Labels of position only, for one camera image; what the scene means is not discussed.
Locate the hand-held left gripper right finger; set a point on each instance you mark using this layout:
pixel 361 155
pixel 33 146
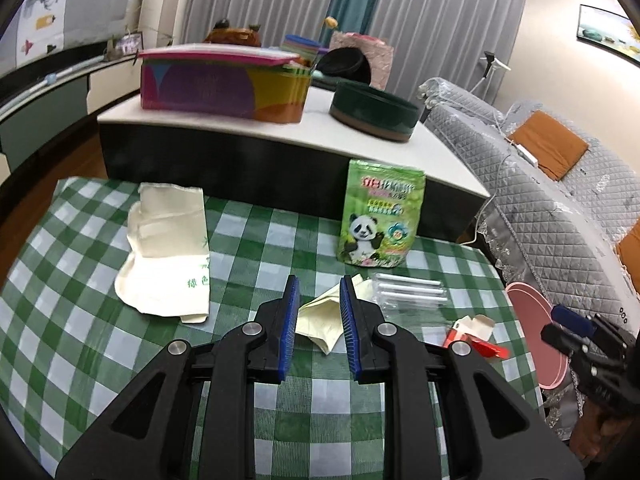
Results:
pixel 349 330

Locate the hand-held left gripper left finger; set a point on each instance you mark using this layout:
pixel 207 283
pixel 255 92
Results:
pixel 290 330

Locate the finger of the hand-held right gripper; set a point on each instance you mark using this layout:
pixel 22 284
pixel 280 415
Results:
pixel 572 321
pixel 562 337

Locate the cream paper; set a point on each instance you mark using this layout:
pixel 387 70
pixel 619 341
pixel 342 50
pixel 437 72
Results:
pixel 320 320

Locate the red and white carton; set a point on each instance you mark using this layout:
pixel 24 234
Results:
pixel 472 327

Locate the clear plastic tube pack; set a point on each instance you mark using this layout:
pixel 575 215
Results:
pixel 410 290

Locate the orange cushion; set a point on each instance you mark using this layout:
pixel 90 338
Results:
pixel 630 260
pixel 547 145

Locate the grey quilted sofa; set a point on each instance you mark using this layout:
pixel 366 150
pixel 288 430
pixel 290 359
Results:
pixel 550 195

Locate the green panda pouch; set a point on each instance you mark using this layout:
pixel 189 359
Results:
pixel 380 200

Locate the cream paper bag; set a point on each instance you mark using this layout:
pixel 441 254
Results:
pixel 160 250

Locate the white power strip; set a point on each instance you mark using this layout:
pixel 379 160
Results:
pixel 526 152

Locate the white-topped coffee table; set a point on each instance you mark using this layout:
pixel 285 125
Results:
pixel 320 140

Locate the green checked tablecloth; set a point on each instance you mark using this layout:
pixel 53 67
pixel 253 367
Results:
pixel 100 360

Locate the dark green round bowl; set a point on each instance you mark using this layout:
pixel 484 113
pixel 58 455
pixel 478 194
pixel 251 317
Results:
pixel 370 110

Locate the colourful box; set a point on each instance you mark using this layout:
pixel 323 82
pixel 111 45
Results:
pixel 200 90

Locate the pink fabric basket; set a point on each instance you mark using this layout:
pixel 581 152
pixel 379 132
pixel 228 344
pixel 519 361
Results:
pixel 380 65

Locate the black bowl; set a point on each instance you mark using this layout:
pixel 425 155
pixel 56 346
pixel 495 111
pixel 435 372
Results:
pixel 345 62

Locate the stack of coloured bowls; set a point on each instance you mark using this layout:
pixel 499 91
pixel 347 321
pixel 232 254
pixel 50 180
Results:
pixel 300 47

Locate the yellow knob stick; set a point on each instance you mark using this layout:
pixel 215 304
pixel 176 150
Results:
pixel 330 22

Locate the grey curtain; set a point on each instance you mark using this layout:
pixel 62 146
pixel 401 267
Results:
pixel 450 20
pixel 260 0

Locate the television cabinet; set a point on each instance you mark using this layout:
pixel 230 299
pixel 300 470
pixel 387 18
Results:
pixel 50 105

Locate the grey rod blue joint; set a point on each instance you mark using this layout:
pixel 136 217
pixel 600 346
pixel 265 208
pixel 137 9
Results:
pixel 50 78

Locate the grey printed television cover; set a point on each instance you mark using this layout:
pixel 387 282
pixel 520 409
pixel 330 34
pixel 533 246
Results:
pixel 85 10

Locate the framed wall picture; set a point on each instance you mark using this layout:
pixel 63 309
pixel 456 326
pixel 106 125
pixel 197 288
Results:
pixel 605 30

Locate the small photo frame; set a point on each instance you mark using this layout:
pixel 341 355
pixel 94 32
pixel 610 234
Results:
pixel 131 44

